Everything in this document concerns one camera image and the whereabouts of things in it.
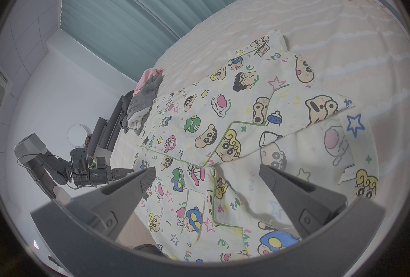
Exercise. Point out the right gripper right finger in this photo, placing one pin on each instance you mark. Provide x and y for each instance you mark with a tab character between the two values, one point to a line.
304	202

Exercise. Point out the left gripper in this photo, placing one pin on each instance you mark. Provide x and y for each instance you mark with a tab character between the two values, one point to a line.
93	178

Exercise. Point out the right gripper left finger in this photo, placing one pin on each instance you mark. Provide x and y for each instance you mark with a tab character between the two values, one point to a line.
121	202

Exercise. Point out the white printed pyjama top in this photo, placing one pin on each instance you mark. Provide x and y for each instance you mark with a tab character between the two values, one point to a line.
243	115

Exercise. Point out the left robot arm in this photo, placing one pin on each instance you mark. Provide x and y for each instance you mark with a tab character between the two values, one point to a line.
57	170

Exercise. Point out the bed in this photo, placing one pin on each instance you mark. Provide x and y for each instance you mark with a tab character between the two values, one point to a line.
320	29

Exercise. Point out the dark grey garment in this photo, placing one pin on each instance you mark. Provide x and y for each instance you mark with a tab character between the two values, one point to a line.
125	109

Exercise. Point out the grey knit garment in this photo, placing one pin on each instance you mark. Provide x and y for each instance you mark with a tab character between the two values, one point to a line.
144	99

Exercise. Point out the pink garment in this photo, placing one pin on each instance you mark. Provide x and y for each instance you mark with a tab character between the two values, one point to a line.
148	74

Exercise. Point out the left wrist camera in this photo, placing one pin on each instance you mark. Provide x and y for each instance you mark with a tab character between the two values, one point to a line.
100	163

